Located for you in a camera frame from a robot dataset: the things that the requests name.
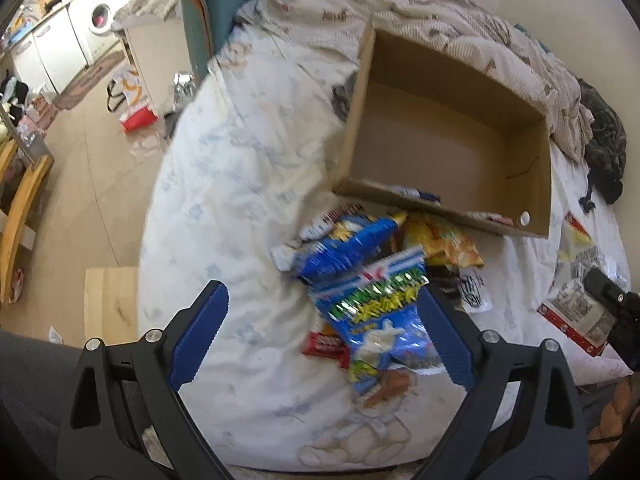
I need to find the silver foil bag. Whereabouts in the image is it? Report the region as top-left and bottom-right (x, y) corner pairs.
(172, 72), (198, 111)

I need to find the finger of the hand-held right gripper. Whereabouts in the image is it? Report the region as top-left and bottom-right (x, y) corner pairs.
(585, 267), (627, 308)

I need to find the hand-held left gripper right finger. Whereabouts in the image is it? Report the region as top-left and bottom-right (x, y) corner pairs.
(412, 285), (590, 480)

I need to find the white washing machine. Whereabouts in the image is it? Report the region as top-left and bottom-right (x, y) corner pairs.
(70, 0), (123, 66)

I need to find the black white small packet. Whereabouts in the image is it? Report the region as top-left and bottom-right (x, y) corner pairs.
(457, 267), (493, 313)

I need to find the white side cabinet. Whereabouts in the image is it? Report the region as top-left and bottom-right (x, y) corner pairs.
(115, 12), (201, 116)

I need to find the patterned floor rug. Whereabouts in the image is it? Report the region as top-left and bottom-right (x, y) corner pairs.
(52, 50), (126, 111)

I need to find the white kitchen cabinet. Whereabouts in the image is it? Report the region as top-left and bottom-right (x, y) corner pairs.
(10, 7), (88, 96)

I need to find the wooden chair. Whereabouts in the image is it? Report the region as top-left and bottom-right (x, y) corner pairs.
(0, 137), (56, 303)

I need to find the red bag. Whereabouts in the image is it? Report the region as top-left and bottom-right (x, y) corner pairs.
(120, 105), (158, 133)

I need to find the brown cardboard box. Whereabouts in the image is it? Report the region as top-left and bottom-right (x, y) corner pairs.
(332, 25), (553, 238)

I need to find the red snack packet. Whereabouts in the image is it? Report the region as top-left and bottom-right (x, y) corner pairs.
(302, 330), (351, 368)

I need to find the cardboard sheet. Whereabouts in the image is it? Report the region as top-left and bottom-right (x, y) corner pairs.
(84, 266), (141, 346)

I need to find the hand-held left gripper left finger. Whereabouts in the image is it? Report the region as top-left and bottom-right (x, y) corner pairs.
(56, 280), (236, 480)

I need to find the red white printed carton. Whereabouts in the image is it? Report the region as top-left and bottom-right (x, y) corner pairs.
(539, 280), (618, 358)

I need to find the white orange shopping bag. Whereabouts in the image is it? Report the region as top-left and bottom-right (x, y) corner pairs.
(107, 65), (151, 111)

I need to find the teal armchair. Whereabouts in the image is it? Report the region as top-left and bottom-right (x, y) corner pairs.
(177, 0), (266, 81)

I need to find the beige checked blanket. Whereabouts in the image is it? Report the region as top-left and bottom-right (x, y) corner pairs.
(255, 0), (596, 163)

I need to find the white printed quilt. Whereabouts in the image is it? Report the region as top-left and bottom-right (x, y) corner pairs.
(137, 0), (636, 473)

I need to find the person's dark trouser leg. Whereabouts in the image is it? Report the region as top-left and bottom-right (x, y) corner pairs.
(0, 330), (91, 480)

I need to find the dark camouflage garment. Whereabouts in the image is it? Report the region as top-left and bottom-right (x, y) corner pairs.
(577, 77), (628, 206)

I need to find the blue chip bag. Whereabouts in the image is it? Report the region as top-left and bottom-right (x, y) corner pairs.
(290, 212), (408, 286)

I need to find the blue green snack bag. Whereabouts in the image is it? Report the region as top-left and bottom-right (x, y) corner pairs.
(307, 247), (446, 396)

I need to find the orange braided item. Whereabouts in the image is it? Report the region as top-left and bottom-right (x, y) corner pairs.
(587, 380), (633, 441)

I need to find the yellow snack bag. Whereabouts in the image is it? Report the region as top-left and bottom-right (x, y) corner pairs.
(400, 212), (486, 271)

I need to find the printed paper sheet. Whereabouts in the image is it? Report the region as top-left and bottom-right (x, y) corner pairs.
(557, 210), (626, 286)

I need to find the brown white snack packet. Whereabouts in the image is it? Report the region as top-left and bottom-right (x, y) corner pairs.
(300, 202), (366, 241)

